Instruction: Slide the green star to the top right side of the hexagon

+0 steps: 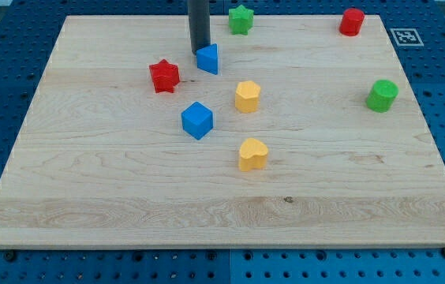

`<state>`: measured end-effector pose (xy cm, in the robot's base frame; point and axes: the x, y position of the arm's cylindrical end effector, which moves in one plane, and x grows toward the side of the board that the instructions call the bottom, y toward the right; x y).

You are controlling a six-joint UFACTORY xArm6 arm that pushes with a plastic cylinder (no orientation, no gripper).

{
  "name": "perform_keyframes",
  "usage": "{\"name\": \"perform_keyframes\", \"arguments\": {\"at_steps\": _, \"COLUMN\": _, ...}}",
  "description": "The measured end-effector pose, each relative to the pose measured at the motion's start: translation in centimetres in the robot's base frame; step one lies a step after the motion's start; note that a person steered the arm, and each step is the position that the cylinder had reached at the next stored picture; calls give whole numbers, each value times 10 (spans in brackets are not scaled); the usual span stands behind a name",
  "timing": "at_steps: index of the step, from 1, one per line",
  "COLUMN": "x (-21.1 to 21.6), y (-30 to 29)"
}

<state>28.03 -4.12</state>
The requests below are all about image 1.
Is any green star block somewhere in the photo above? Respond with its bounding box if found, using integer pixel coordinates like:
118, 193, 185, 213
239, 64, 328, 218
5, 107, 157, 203
229, 5, 254, 36

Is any red cylinder block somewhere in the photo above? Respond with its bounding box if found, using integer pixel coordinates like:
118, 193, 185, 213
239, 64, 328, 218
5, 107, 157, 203
338, 8, 365, 36

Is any green cylinder block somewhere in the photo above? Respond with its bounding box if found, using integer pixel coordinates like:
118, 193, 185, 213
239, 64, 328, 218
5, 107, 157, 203
366, 80, 399, 113

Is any blue triangle block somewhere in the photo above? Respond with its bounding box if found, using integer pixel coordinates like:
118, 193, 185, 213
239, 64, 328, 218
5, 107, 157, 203
196, 43, 219, 75

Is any yellow heart block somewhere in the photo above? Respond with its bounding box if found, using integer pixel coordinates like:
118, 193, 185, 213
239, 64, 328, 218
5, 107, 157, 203
238, 138, 269, 171

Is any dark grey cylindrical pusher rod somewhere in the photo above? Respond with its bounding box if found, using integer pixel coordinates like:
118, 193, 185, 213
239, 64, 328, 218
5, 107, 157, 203
187, 0, 211, 54

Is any yellow hexagon block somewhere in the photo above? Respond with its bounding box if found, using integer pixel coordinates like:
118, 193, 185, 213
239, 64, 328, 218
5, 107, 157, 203
235, 80, 261, 113

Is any red star block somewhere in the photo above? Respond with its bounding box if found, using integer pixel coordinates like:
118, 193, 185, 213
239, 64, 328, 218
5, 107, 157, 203
149, 59, 180, 93

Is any black white fiducial marker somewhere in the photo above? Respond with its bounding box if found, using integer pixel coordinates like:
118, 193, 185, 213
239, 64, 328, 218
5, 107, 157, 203
390, 28, 424, 47

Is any light wooden board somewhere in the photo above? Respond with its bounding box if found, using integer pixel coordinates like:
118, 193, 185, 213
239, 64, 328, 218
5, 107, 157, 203
0, 15, 445, 250

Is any black screw front left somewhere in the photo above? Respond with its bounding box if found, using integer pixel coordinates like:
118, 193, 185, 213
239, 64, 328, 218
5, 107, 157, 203
3, 250, 17, 262

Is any blue cube block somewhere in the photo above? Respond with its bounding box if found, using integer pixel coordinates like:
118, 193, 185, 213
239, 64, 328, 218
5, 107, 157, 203
181, 102, 213, 140

